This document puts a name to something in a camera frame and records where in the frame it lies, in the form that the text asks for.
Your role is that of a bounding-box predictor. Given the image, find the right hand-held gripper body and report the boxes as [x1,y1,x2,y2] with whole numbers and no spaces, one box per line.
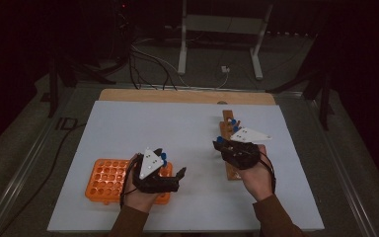
[222,126,273,172]

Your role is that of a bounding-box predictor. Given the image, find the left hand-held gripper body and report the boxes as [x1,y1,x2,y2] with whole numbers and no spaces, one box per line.
[131,147,181,195]

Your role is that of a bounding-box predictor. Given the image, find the wooden test tube rack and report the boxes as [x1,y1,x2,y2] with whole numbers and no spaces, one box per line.
[218,109,245,182]

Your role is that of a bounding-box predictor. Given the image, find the orange plastic tube rack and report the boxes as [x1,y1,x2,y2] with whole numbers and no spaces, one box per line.
[84,158,174,205]

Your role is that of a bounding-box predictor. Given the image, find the person's right hand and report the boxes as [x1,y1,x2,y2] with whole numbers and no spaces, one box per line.
[236,144,276,202]

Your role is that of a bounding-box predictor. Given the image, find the person's left hand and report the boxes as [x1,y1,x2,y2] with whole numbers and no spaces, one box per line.
[123,171,164,213]

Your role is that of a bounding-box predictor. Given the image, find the white paper sheet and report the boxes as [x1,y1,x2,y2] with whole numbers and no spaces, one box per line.
[46,100,326,233]

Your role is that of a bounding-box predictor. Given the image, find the black tripod stand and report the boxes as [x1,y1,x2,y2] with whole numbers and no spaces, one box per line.
[47,48,116,119]
[265,65,336,131]

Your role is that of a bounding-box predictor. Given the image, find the white metal stand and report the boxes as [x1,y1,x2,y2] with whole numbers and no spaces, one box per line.
[177,0,274,81]

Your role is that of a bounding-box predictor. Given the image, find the dark equipment with red light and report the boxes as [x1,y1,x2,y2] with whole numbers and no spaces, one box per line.
[112,0,136,43]

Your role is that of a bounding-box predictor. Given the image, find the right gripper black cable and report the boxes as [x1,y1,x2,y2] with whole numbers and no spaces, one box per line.
[258,152,277,196]

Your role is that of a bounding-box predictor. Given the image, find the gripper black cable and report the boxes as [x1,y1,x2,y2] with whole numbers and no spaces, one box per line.
[119,153,143,209]
[258,152,277,196]

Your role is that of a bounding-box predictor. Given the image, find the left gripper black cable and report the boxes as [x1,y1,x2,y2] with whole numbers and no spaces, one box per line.
[119,153,143,209]

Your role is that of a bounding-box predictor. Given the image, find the black floor cable bundle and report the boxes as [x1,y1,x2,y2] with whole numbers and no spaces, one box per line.
[127,42,179,92]

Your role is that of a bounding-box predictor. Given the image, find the white floor cable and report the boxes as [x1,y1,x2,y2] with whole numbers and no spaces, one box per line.
[130,43,192,89]

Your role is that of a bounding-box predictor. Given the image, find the long black floor cable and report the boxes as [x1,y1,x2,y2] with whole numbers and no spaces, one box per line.
[0,122,87,237]

